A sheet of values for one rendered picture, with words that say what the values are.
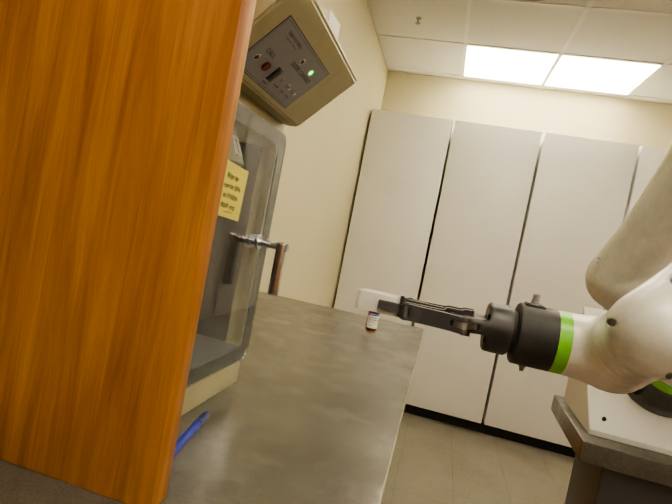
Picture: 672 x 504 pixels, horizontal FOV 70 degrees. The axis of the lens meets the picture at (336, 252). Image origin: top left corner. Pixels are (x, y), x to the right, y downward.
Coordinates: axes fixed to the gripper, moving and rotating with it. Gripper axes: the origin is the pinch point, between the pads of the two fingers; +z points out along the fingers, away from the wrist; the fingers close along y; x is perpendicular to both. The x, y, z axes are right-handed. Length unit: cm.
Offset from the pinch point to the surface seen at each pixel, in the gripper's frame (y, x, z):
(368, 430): -0.1, 20.5, -2.3
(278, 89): 11.5, -28.0, 18.8
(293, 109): 2.5, -27.7, 19.4
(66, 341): 34.9, 6.8, 26.5
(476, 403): -286, 89, -51
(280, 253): 1.1, -4.4, 17.4
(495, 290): -285, 7, -47
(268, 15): 26.7, -31.5, 15.2
